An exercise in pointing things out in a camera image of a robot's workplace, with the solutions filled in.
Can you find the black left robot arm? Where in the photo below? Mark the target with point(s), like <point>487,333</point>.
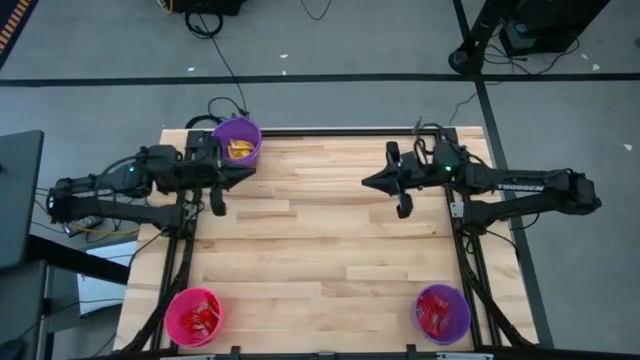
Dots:
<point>150,215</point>

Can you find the black support beam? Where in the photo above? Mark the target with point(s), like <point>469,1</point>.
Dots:
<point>75,257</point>

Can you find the black stand base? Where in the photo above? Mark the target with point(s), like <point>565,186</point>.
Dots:
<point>462,60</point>

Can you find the red KitKat candy bar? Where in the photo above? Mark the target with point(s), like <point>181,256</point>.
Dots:
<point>435,305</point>
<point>430,325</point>
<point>192,322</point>
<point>207,312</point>

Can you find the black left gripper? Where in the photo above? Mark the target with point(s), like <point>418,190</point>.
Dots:
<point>202,160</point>

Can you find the grey electronics box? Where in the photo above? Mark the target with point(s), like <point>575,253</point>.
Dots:
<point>520,32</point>

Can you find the white panel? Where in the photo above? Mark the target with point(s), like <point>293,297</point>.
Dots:
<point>107,295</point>

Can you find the pink plastic bucket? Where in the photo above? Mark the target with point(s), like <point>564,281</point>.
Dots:
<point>172,320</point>

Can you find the black equipment cabinet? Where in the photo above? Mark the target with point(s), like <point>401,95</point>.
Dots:
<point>560,20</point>

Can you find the yellow candy packet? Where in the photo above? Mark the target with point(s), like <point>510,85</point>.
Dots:
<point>235,146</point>
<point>245,153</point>

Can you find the black box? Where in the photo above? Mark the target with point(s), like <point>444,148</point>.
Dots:
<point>210,6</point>

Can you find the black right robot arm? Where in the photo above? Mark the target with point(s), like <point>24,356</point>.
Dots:
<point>525,186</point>

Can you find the purple monster face bucket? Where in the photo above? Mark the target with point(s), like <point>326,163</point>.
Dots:
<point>240,125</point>

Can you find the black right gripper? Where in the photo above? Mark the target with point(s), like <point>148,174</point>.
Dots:
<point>422,172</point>

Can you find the grey desk top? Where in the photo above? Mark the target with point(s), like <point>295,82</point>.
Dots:
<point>20,200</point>

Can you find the dark grey cabinet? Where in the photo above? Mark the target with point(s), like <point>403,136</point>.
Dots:
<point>20,310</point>

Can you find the black mat orange stripes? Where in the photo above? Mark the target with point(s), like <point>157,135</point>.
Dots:
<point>12,25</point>

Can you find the purple plastic bucket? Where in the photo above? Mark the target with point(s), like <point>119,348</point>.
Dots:
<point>460,310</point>

